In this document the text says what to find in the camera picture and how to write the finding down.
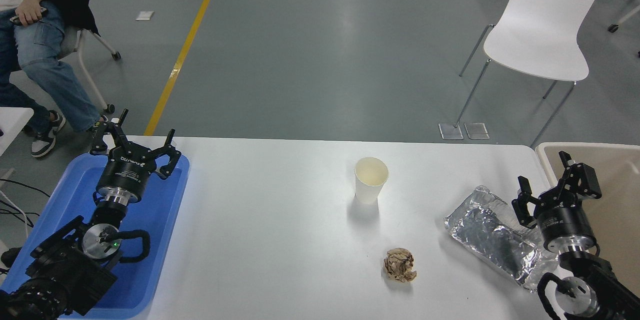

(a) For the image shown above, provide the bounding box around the blue plastic tray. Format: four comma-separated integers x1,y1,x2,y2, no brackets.
0,153,191,320

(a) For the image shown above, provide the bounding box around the black phone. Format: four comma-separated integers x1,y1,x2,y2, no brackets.
9,7,49,26

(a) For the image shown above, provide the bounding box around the white chair with metal legs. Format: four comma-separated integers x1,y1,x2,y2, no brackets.
454,0,610,148

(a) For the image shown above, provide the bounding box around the seated person's hand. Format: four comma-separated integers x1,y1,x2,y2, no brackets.
15,4,48,26

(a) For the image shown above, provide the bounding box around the clear square floor plate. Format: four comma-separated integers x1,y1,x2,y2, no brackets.
464,122,490,139
438,123,465,140

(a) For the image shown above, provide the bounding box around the grey rolling chair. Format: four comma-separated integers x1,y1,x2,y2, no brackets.
56,25,122,114

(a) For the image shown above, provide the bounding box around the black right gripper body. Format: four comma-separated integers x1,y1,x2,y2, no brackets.
536,204,597,254

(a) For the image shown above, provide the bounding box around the black rounded foot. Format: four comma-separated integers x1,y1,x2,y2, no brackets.
1,247,24,269

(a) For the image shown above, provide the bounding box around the crumpled tan paper ball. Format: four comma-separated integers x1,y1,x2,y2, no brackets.
383,248,418,284

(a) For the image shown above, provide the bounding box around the white paper cup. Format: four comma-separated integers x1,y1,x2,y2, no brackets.
354,157,389,205

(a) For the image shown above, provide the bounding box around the silver foil tray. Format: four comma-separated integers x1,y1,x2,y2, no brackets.
444,185,561,292

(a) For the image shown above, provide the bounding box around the black cable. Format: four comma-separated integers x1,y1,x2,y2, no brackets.
0,178,52,199

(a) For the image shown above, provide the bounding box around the large pale bin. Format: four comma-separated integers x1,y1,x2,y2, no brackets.
535,142,640,298

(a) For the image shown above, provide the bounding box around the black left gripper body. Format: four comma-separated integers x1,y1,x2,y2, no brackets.
96,146,157,199

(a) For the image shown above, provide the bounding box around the small white table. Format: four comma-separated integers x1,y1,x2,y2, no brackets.
0,107,35,157

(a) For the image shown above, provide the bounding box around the white cable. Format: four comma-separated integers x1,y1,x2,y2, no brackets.
0,189,31,240

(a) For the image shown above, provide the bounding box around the seated person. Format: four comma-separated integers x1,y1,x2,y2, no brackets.
0,0,109,158

